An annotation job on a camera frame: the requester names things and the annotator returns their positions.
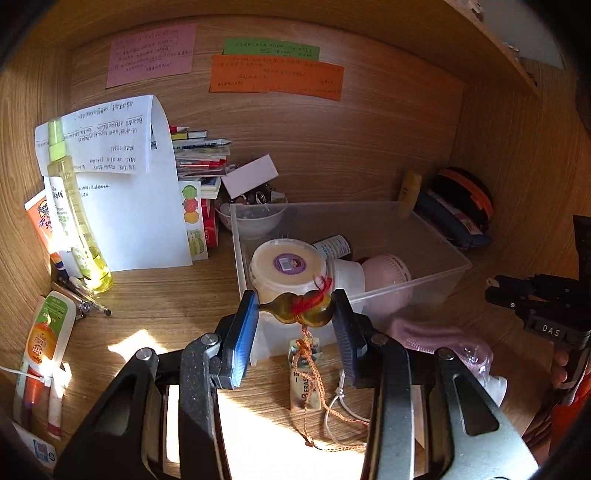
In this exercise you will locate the white lidded jar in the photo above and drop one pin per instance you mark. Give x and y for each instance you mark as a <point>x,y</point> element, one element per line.
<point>286,265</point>

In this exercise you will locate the orange sunscreen tube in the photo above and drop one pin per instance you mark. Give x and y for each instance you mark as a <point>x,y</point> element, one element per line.
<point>41,217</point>

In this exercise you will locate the person's right hand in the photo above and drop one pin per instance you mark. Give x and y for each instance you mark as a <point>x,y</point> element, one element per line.
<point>559,369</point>

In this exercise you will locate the black orange round case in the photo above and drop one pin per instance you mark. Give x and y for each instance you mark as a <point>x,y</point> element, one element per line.
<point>471,194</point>

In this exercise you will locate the small white jar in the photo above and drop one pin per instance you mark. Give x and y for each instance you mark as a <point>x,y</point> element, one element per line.
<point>348,279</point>

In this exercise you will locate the orange paper note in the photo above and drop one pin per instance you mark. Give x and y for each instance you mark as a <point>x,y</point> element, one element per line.
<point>277,76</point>

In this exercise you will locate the white bottle with orange label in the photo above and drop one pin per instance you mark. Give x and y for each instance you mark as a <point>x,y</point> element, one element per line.
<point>44,337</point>

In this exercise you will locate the silver pen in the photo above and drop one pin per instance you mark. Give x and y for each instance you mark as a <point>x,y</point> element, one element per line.
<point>76,302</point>

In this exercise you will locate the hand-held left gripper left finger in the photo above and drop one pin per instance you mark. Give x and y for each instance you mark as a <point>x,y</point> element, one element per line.
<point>244,332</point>

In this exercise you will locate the dark bottle with white label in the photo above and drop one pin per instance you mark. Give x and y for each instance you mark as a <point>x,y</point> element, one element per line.
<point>334,247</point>

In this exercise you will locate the white blank card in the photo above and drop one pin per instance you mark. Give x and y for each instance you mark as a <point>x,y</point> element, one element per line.
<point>249,177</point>

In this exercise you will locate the wooden shelf board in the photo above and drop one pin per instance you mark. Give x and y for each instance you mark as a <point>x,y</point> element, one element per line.
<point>505,55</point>

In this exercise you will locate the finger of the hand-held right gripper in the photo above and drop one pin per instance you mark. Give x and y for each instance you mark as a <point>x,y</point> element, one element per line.
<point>508,290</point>

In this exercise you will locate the small metal trinkets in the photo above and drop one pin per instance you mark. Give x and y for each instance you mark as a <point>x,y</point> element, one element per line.
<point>258,196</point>

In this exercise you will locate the stack of booklets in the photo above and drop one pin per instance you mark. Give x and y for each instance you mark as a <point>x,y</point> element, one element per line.
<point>198,154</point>

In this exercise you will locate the pink paper note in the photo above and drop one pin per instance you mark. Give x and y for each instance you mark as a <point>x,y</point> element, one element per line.
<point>152,53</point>

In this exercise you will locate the dark blue pouch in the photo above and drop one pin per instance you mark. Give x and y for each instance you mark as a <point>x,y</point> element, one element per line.
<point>452,221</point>

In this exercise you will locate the fruit-print box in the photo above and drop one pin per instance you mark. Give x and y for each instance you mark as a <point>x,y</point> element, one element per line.
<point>191,217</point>

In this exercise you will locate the white bowl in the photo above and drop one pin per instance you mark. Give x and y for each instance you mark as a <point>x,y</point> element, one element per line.
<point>251,221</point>

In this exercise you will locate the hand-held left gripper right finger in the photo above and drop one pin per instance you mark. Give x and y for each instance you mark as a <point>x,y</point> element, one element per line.
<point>344,332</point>

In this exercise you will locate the white red lip balm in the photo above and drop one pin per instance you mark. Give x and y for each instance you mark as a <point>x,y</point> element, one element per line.
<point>55,406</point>

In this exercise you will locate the eraser in paper sleeve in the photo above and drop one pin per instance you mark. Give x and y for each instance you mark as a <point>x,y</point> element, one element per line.
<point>304,392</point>

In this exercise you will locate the green paper note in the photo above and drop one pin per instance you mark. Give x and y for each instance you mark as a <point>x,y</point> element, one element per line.
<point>270,47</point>

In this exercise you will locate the red box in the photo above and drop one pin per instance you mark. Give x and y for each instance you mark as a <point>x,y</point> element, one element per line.
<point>211,230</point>

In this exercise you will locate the yellow-green spray bottle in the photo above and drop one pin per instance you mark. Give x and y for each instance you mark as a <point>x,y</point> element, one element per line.
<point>78,221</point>

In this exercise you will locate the white plastic wrapper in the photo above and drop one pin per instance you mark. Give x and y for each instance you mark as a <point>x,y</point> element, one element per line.
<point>489,374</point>

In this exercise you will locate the white cardboard box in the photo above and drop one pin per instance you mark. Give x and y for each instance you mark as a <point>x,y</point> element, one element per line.
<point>39,450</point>

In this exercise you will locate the clear plastic box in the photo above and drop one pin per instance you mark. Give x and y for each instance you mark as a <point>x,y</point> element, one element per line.
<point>415,277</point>

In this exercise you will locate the pink round device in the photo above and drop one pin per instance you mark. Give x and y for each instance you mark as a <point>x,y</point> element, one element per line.
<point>385,281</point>

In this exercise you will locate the white handwritten paper sheet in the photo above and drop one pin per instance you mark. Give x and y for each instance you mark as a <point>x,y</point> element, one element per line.
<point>138,217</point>

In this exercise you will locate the wooden desktop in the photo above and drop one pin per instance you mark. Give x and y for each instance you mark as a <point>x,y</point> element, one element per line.
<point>161,304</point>

